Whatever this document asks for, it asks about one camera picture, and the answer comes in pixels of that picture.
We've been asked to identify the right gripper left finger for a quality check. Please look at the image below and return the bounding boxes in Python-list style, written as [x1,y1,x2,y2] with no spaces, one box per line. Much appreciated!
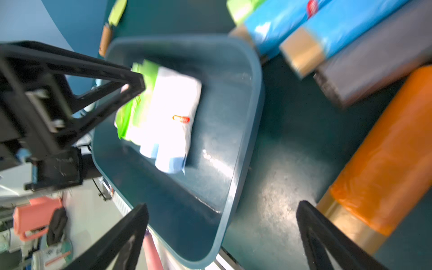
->
[65,204,149,270]

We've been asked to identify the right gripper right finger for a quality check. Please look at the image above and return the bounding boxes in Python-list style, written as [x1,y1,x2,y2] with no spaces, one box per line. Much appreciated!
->
[296,200,386,270]

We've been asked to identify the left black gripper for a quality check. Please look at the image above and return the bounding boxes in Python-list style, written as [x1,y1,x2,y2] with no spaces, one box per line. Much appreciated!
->
[1,41,146,192]

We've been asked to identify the green trash bag roll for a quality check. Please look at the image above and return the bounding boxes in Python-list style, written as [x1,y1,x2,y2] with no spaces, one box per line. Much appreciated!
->
[114,62,142,140]

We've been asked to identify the white roll red label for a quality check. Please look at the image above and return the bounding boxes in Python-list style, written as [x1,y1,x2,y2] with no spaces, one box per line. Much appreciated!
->
[152,66,202,174]

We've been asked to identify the white blue trash bag roll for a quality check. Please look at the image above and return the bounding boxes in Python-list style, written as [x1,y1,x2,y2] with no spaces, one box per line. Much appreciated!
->
[139,66,166,159]

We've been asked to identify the teal plastic storage box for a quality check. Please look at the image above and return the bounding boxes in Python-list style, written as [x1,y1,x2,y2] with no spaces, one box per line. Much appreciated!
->
[92,34,265,269]

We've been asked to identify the orange trash bag roll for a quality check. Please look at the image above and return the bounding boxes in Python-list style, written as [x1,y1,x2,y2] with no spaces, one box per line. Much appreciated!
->
[317,66,432,254]

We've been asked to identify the grey trash bag roll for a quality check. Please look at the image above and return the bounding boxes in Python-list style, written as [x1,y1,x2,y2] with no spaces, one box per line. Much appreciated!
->
[314,0,432,108]

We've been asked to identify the pink plastic jug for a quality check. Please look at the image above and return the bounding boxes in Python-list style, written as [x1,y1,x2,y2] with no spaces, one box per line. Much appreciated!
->
[13,196,63,242]

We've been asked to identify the purple toy shovel pink handle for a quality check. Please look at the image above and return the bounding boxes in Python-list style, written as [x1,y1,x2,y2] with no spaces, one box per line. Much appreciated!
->
[142,229,164,270]

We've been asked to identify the green trowel wooden handle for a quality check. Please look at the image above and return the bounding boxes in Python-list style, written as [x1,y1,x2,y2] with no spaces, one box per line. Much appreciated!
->
[99,0,127,57]

